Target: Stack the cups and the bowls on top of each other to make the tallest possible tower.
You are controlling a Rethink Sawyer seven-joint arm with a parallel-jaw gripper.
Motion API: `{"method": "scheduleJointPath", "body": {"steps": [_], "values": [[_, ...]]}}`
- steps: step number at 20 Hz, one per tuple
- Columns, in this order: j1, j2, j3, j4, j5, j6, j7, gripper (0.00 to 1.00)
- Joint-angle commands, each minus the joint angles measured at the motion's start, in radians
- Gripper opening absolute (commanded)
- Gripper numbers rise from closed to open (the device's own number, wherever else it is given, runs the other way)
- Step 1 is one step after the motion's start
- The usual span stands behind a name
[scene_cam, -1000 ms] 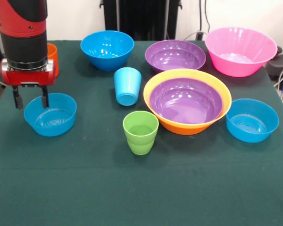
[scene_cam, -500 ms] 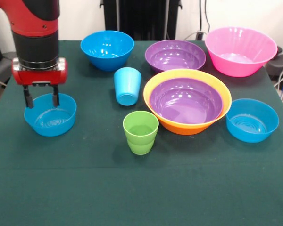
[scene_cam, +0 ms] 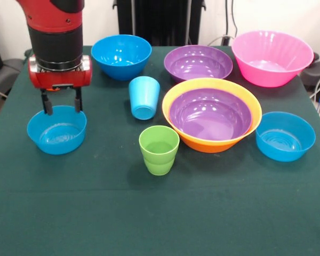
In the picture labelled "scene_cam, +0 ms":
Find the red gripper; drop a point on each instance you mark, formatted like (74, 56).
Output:
(60, 78)

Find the shallow blue plastic bowl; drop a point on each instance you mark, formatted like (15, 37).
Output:
(57, 136)
(285, 138)

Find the light blue plastic cup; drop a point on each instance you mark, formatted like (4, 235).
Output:
(144, 96)

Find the purple plastic bowl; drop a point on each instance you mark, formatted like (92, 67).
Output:
(197, 64)
(210, 117)

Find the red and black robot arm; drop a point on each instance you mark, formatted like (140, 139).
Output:
(56, 34)

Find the deep blue plastic bowl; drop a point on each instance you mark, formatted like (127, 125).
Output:
(121, 58)

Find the green plastic cup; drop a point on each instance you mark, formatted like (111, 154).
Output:
(158, 152)

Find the dark green tablecloth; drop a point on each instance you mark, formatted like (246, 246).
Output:
(160, 213)

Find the orange plastic bowl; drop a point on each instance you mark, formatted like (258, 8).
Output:
(208, 145)

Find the black power plug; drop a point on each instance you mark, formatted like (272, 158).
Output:
(225, 40)

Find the pink plastic bowl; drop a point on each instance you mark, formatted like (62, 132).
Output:
(272, 64)

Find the black rounded equipment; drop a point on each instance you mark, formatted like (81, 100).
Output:
(318, 72)

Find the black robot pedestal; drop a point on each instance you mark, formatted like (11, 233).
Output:
(160, 21)

